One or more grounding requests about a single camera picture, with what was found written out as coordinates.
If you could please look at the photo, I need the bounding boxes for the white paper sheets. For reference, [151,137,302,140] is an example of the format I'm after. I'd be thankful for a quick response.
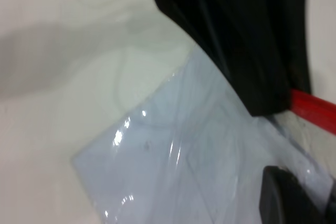
[72,50,316,224]

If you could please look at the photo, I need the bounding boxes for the clear zip bag red zipper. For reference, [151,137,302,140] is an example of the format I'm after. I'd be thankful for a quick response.
[70,48,336,224]

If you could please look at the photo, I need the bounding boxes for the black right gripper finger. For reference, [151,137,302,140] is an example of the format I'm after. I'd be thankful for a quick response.
[259,165,336,224]

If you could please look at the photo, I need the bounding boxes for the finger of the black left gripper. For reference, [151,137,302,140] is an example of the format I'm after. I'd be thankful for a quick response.
[286,0,313,94]
[151,0,292,118]

